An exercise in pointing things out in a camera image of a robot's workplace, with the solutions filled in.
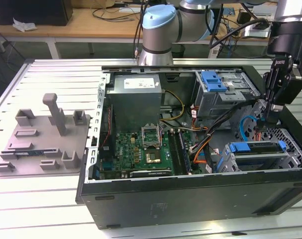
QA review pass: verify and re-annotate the grey power supply unit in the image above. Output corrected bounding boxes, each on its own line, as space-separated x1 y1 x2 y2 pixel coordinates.
105 74 164 132

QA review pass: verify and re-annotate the metal optical drive cage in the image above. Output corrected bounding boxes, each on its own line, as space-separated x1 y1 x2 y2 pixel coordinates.
193 70 261 120

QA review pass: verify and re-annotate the thick black wire bundle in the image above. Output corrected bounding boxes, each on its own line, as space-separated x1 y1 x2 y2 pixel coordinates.
190 98 257 156

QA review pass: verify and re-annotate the small black box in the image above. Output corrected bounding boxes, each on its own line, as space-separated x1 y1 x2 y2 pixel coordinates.
237 11 252 25

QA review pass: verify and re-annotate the orange black power wire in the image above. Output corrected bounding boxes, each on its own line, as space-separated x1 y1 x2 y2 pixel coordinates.
254 119 266 143

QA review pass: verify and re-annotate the hard disk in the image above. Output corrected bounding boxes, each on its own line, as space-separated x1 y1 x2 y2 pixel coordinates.
215 139 288 173

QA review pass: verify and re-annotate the crumpled white paper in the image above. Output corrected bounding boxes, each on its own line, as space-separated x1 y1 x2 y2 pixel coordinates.
12 17 38 33

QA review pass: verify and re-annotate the blue data wire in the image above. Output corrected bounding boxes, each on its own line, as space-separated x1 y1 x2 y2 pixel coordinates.
238 115 264 143

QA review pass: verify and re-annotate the black mesh waste bin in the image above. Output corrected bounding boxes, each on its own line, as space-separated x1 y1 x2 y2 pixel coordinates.
172 44 185 58

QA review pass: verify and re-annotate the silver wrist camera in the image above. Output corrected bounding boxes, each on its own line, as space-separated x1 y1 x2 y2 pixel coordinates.
241 21 271 39

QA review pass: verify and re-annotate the black case fan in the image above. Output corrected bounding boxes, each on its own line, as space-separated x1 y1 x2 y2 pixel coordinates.
100 104 114 162

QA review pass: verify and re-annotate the black camera cable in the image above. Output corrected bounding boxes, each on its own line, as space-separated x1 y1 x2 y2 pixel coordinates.
207 17 272 50

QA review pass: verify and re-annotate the black open PC case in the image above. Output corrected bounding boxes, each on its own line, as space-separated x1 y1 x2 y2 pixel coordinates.
75 64 302 230

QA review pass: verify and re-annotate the black graphics card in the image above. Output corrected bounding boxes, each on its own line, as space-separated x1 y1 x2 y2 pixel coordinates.
128 168 173 178

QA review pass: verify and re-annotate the yellow black supply wire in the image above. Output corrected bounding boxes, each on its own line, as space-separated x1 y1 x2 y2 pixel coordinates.
162 89 186 123

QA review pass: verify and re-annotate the grey parts rack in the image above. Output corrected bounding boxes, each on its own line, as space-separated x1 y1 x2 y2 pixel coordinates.
0 93 92 178

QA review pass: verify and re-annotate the red black fan wire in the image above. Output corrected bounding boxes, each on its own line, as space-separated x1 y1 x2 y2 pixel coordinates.
102 107 112 148

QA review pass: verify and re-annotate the green motherboard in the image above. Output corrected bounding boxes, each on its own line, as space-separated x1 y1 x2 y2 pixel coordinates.
98 129 194 179

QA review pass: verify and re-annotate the blue plastic drive latch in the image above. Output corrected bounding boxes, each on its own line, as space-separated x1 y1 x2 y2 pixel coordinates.
201 71 226 92

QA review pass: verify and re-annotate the CPU socket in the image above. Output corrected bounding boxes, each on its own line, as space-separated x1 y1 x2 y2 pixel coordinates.
143 148 162 165

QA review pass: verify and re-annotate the dark RAM stick white label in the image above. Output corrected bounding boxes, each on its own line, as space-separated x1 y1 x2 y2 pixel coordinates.
14 148 46 157

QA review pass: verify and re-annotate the black RAM slot bank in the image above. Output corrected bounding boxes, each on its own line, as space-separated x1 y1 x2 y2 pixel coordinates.
167 128 185 175

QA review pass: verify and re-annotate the metal disk bay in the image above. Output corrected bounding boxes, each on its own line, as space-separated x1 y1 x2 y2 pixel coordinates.
214 139 302 173

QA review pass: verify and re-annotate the metal socket cover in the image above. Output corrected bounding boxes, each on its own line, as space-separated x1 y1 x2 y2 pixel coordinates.
140 123 161 149

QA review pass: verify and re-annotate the large black computer tower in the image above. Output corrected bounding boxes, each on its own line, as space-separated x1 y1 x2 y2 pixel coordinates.
0 0 73 27

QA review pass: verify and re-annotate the wooden desk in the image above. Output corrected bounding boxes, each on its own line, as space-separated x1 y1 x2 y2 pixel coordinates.
0 0 302 59

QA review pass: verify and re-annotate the black hanging cable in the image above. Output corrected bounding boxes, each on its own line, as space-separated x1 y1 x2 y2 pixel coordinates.
133 0 148 58

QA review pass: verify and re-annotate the orange flat wire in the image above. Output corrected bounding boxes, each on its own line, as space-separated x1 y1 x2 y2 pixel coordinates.
192 146 209 165

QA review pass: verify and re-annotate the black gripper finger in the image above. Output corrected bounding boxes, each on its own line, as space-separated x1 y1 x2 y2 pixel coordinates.
272 73 291 124
263 71 276 124

